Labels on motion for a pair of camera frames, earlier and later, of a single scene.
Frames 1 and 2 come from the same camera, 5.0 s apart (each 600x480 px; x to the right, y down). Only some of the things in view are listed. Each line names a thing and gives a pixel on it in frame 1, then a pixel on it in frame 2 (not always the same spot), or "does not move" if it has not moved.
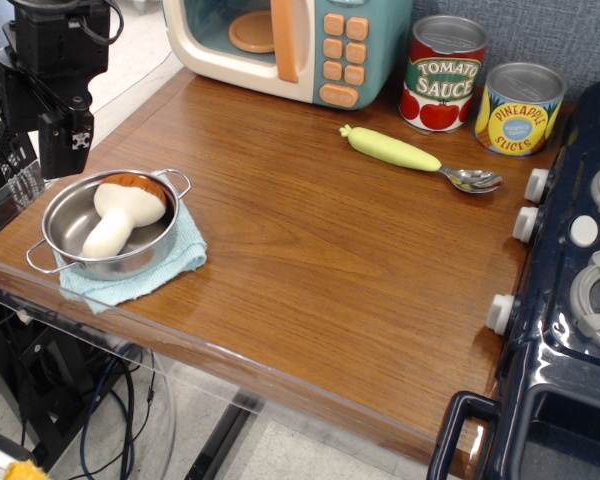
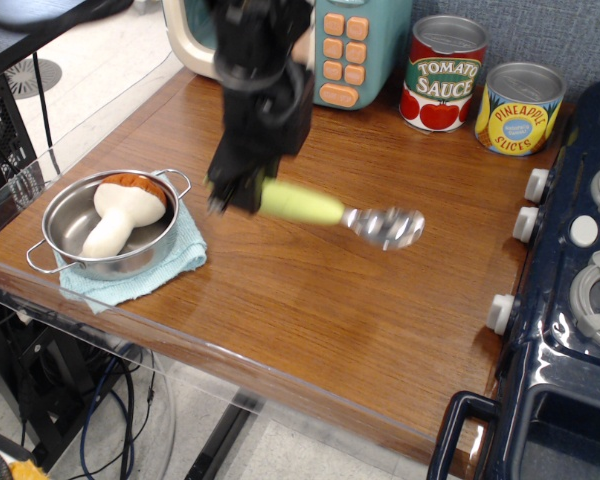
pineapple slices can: (519, 107) does not move
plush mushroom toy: (124, 201) does not move
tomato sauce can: (446, 63) does not move
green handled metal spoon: (469, 180) to (385, 227)
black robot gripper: (55, 48) to (268, 98)
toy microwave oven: (347, 54) does not move
